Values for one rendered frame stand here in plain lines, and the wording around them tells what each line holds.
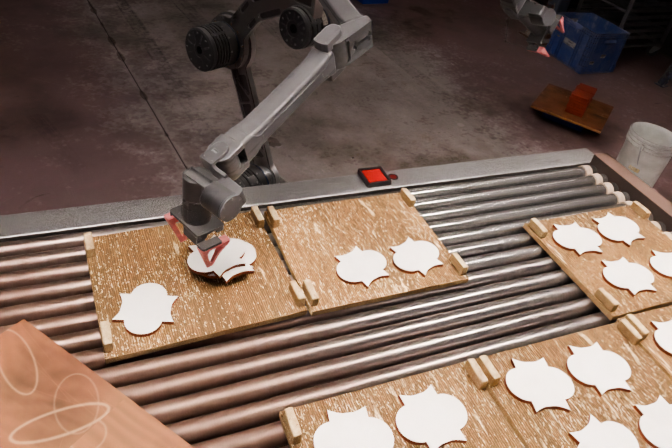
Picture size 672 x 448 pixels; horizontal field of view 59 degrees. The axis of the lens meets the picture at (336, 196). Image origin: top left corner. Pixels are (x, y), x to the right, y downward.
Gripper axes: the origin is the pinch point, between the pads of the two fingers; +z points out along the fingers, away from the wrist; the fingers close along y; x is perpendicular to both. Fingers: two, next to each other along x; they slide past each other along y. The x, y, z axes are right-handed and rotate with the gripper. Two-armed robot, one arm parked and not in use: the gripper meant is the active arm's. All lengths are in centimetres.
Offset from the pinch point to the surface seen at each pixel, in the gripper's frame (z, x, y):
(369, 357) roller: 9.6, -15.9, -38.3
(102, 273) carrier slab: 8.0, 15.0, 12.5
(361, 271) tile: 6.6, -30.6, -21.7
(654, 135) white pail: 67, -328, -12
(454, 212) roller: 9, -73, -20
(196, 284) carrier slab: 7.9, 1.1, -1.9
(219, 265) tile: 3.8, -3.7, -3.3
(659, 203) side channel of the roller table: 5, -128, -57
